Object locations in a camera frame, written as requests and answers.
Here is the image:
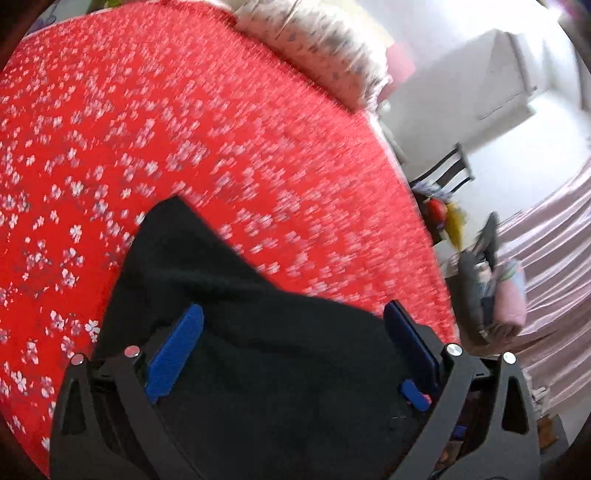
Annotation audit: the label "red floral bedspread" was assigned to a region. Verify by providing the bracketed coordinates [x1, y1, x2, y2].
[1, 1, 455, 470]

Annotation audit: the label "pink folded blanket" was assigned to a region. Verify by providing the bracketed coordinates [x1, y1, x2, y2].
[489, 259, 527, 339]

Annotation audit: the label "white floral pillow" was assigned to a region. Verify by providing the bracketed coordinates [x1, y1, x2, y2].
[235, 1, 394, 111]

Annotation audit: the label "red and yellow toy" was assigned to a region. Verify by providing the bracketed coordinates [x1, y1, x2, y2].
[423, 198, 466, 251]

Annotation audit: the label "pink striped curtain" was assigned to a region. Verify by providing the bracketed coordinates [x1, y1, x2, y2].
[489, 162, 591, 411]

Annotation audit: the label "white air conditioner unit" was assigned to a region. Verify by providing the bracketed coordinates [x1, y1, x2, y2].
[475, 30, 534, 121]

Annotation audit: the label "grey clothing pile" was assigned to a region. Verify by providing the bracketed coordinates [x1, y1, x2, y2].
[456, 211, 499, 345]

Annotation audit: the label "black metal chair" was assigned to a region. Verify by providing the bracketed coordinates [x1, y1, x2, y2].
[410, 143, 475, 239]

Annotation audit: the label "black pants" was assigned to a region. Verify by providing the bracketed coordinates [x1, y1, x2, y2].
[94, 198, 427, 479]

